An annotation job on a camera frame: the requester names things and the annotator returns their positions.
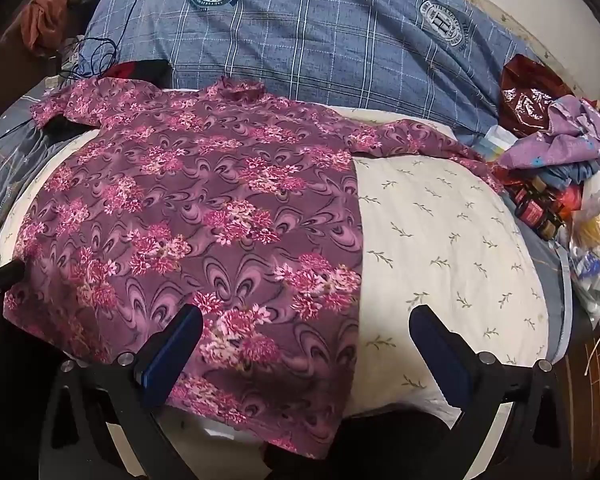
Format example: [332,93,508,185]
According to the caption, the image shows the small white-blue box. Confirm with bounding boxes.
[475,125,518,162]

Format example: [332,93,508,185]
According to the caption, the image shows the orange-brown cloth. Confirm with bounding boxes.
[20,0,68,58]

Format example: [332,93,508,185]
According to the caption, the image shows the black and red garment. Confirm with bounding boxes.
[35,60,172,142]

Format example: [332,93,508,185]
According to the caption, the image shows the lilac printed cloth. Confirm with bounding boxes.
[498,96,600,169]

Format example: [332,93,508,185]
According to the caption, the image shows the cream leaf-print blanket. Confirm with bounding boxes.
[0,104,552,461]

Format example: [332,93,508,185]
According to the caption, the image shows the purple floral shirt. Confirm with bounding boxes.
[4,78,494,458]

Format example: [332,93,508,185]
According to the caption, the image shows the clear plastic bag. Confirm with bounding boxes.
[569,190,600,327]

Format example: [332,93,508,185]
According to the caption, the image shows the dark red plastic bag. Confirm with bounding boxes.
[498,54,573,138]

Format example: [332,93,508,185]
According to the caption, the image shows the blue plaid quilt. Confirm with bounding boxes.
[79,0,529,144]

